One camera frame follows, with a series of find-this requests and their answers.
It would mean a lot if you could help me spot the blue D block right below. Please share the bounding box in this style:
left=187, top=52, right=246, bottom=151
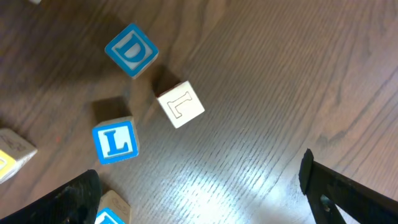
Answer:
left=104, top=24, right=159, bottom=78

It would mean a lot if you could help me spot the green white block right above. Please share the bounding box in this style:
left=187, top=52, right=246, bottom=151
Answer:
left=157, top=81, right=205, bottom=129

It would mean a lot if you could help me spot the blue L block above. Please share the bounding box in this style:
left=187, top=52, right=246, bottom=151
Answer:
left=92, top=116, right=139, bottom=165

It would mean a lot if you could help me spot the yellow K block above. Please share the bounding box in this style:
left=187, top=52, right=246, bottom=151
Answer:
left=1, top=128, right=37, bottom=184

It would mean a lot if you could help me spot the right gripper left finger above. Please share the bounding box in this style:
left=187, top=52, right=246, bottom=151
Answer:
left=1, top=169, right=102, bottom=224

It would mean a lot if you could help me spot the blue P block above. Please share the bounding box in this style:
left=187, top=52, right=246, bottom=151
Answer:
left=95, top=190, right=132, bottom=224

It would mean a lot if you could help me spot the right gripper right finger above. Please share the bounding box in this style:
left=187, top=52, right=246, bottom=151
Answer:
left=298, top=149, right=397, bottom=223

